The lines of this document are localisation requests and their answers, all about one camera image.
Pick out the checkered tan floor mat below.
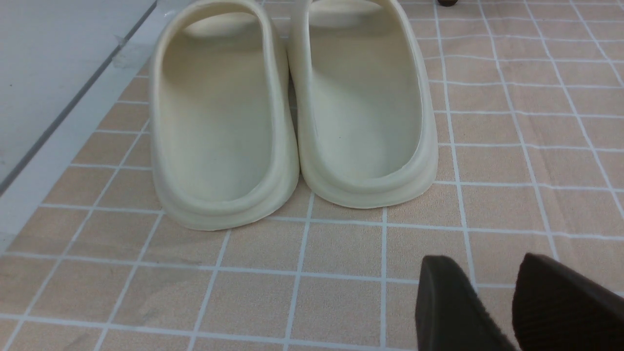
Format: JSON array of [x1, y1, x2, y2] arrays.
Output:
[[1, 0, 623, 351]]

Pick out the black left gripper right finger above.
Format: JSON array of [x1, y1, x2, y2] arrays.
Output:
[[512, 253, 624, 351]]

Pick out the cream slipper outer left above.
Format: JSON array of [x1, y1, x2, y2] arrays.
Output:
[[149, 0, 299, 231]]

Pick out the metal shoe rack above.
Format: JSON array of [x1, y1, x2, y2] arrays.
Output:
[[437, 0, 458, 7]]

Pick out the cream slipper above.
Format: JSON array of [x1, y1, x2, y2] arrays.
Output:
[[288, 0, 439, 209], [149, 0, 299, 231]]

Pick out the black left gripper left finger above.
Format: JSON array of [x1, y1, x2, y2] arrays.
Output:
[[415, 255, 516, 351]]

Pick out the cream slipper inner right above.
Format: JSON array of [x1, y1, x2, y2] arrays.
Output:
[[288, 0, 439, 209]]

